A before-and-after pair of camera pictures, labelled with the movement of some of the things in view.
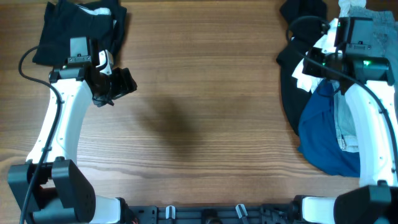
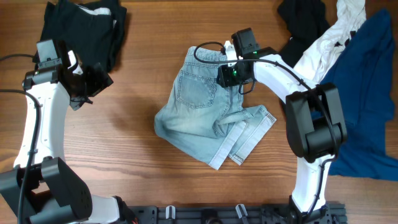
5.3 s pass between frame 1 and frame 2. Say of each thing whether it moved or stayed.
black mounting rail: stayed
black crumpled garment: stayed
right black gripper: moved
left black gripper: moved
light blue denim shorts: moved
